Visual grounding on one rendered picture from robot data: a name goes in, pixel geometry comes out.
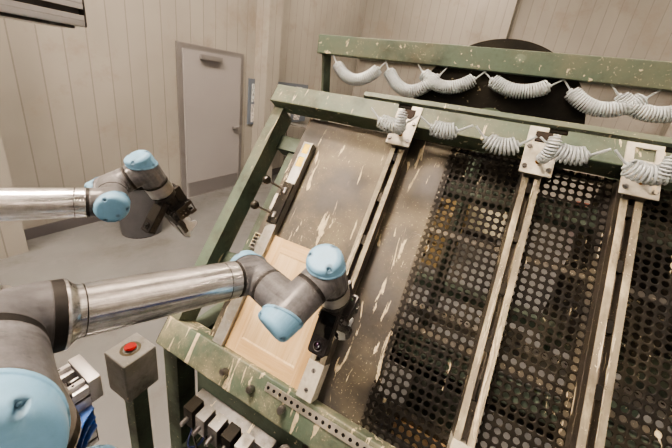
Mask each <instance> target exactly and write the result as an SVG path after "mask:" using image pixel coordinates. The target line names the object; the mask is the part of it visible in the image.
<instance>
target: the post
mask: <svg viewBox="0 0 672 448"><path fill-rule="evenodd" d="M125 405H126V412H127V419H128V426H129V433H130V440H131V447H132V448H154V444H153V435H152V426H151V416H150V407H149V397H148V388H147V389H146V390H145V391H144V392H142V393H141V394H140V395H139V396H137V397H136V398H135V399H134V400H133V401H131V402H130V403H128V402H126V401H125Z"/></svg>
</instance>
